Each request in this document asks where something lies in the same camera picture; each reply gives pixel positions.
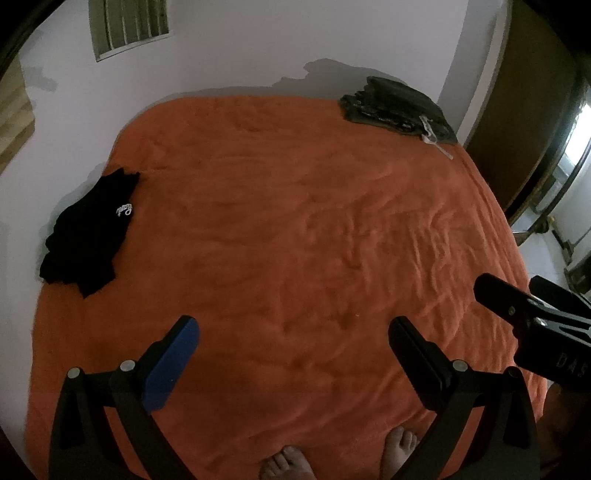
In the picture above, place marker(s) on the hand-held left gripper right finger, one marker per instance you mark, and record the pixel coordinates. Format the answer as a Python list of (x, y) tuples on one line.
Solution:
[(415, 355)]

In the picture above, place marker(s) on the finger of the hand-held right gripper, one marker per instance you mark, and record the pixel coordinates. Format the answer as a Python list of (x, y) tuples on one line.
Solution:
[(501, 297), (556, 295)]

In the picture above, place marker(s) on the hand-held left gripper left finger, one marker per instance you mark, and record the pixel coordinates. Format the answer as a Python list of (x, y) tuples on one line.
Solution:
[(171, 364)]

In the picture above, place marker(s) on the black garment with white logo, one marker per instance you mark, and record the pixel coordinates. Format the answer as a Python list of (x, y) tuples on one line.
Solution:
[(83, 240)]

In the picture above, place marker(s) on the folded dark green clothes pile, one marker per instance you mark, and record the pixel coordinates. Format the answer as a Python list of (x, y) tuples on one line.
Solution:
[(392, 104)]

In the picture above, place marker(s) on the person's left foot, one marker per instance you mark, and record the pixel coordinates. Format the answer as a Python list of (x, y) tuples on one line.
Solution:
[(284, 464)]

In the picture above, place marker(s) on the brown wooden door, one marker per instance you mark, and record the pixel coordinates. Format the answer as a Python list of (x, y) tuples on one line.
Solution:
[(521, 129)]

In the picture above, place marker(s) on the orange blanket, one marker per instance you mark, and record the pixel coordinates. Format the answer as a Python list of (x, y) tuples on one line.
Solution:
[(295, 230)]

